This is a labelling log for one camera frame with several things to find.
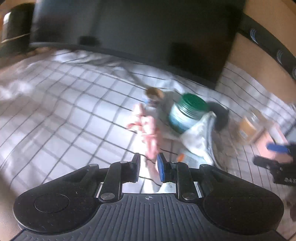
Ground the white grey cloth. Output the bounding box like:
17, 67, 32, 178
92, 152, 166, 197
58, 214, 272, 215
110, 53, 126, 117
159, 91, 228, 167

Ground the black plush toy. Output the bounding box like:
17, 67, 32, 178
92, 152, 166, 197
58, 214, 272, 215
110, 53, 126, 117
207, 101, 229, 132

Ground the white printed packet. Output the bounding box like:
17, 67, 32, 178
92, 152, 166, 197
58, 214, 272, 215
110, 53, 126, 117
177, 153, 192, 166

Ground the pink storage box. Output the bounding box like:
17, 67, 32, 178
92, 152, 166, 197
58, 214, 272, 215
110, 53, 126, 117
255, 123, 292, 163

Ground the clear jar tan lid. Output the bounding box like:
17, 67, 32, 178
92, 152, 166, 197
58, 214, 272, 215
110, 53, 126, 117
237, 108, 268, 144

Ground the green lid jar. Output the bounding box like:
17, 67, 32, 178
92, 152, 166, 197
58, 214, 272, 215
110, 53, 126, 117
168, 93, 209, 134

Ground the small doll figure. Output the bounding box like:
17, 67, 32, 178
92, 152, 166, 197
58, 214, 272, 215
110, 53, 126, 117
144, 87, 165, 108

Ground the white checkered cloth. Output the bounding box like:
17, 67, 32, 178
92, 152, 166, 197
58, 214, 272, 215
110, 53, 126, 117
0, 49, 296, 240

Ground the black power strip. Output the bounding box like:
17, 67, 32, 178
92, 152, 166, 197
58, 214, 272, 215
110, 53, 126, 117
238, 13, 296, 81

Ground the black flat screen television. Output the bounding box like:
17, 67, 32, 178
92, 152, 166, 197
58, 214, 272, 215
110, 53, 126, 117
30, 0, 245, 89

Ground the black cylindrical speaker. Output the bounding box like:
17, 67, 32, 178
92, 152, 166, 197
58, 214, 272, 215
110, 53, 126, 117
1, 3, 35, 58

